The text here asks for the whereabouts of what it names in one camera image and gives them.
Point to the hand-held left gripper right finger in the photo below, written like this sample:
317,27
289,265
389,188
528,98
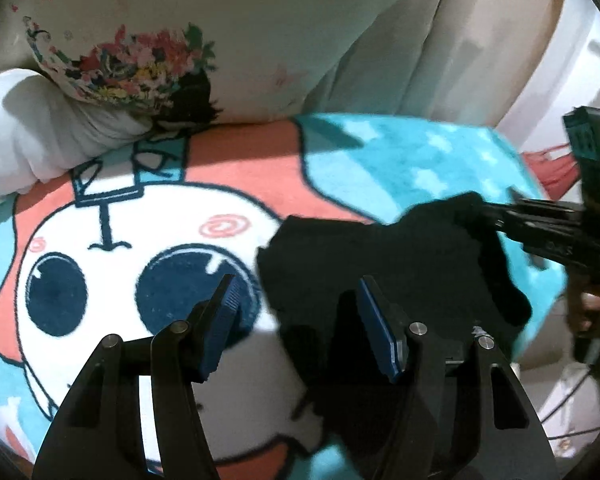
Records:
380,335

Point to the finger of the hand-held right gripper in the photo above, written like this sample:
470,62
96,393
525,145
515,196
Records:
555,247
535,208

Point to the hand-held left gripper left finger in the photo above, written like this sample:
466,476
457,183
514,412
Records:
220,330

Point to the black pants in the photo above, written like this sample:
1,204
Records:
380,260

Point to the person's right hand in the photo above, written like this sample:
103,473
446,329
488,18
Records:
590,305

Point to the red bag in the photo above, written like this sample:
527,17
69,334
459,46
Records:
555,172

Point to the teal printed blanket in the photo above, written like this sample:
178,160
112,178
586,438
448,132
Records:
130,240

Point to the beige embossed curtain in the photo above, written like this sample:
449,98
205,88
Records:
455,60

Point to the white rolled cloth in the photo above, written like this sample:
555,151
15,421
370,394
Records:
40,125

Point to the cream printed pillow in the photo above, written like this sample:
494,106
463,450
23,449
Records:
230,10

